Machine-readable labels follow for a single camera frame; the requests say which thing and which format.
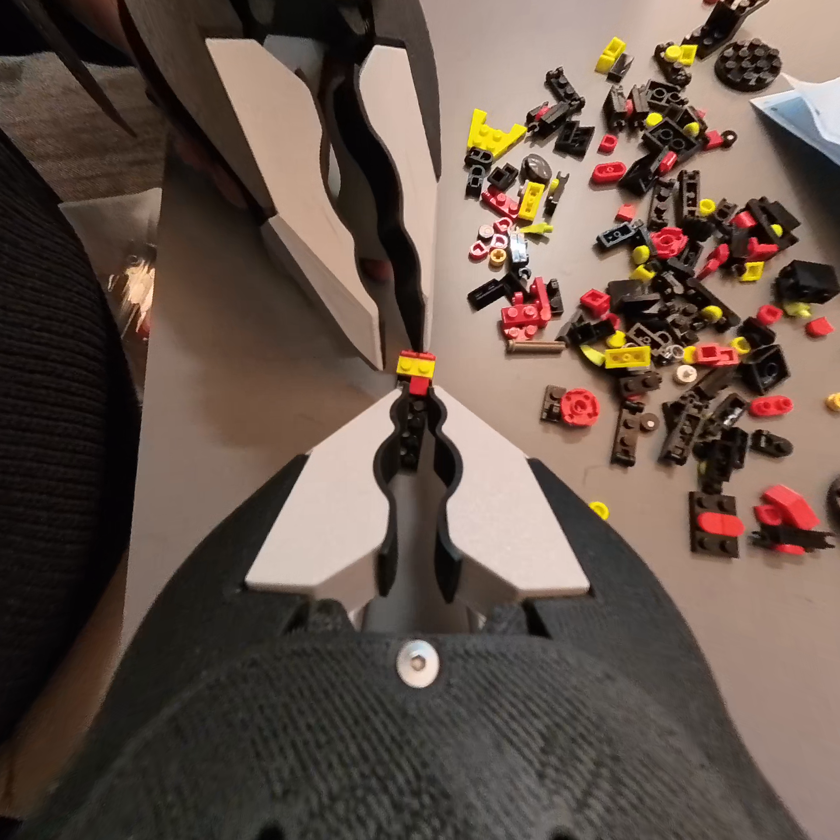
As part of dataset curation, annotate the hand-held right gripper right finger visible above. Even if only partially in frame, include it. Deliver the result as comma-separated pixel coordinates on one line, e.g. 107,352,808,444
427,386,592,627

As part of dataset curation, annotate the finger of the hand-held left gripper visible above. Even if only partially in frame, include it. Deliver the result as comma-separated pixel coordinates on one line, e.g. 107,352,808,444
205,37,386,371
333,45,441,352

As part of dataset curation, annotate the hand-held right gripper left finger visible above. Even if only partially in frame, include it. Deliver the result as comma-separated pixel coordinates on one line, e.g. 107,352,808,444
245,387,403,630

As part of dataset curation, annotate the black plate yellow red assembly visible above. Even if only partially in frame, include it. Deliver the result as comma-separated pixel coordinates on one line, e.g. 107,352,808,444
395,351,437,470

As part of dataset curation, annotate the pile of lego pieces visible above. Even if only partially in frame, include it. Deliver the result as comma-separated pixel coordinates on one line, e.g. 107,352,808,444
462,0,840,559

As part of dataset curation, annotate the yellow lego wedge plate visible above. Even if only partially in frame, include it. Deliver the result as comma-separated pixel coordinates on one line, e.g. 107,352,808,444
467,108,527,160

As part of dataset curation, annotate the lego instruction booklet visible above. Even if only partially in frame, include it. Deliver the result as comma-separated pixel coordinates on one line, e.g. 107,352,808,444
750,72,840,165

